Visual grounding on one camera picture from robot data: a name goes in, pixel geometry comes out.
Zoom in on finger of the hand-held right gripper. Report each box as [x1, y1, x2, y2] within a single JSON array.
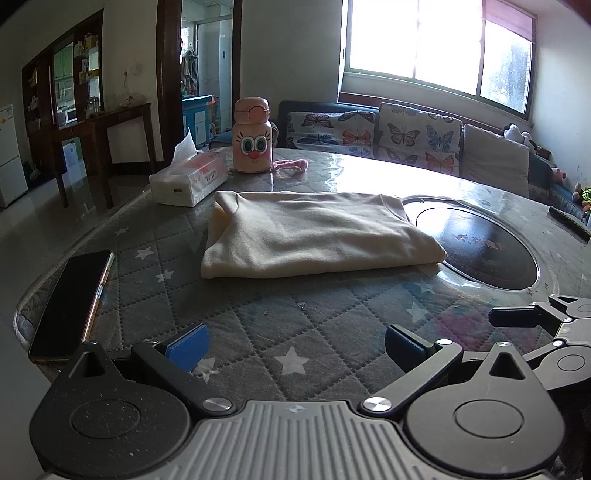
[[524, 339, 572, 371], [488, 294, 591, 334]]

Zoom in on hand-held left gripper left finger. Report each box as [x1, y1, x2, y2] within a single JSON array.
[[69, 323, 237, 418]]

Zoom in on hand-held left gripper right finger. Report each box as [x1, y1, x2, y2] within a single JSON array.
[[360, 324, 527, 417]]

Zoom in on cream sweatshirt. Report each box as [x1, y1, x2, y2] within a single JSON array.
[[201, 190, 448, 280]]

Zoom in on hanging clothes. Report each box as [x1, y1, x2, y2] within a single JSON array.
[[180, 46, 199, 95]]

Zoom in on black remote control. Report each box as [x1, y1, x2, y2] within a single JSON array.
[[548, 207, 591, 241]]

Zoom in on black smartphone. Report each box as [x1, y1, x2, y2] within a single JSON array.
[[28, 250, 115, 363]]

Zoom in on plain grey cushion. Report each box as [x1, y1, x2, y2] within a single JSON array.
[[462, 124, 530, 198]]

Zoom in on white tissue pack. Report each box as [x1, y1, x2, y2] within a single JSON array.
[[148, 129, 228, 207]]

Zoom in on panda plush toy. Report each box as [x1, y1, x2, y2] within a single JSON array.
[[503, 122, 539, 155]]

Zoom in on square butterfly print cushion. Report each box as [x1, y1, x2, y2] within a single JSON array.
[[376, 102, 463, 178]]

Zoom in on pink cartoon water bottle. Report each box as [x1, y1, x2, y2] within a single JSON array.
[[232, 97, 273, 174]]

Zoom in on wide butterfly print cushion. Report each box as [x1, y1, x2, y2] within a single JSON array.
[[286, 111, 377, 160]]

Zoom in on dark wooden side table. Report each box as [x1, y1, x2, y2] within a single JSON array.
[[55, 102, 157, 209]]

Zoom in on blue toy cabinet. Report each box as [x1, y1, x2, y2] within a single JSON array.
[[181, 95, 217, 148]]

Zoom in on dark blue sofa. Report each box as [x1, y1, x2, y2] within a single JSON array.
[[265, 100, 591, 227]]

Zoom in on white refrigerator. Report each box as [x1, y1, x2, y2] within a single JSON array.
[[0, 104, 29, 208]]

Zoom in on large window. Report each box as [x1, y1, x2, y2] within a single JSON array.
[[342, 0, 539, 121]]

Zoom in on dark wooden display cabinet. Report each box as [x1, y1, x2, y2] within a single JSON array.
[[21, 9, 105, 176]]

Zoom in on pink fabric strap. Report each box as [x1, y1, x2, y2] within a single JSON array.
[[271, 158, 309, 174]]

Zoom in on dark wooden door frame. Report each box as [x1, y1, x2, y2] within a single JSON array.
[[156, 0, 243, 162]]

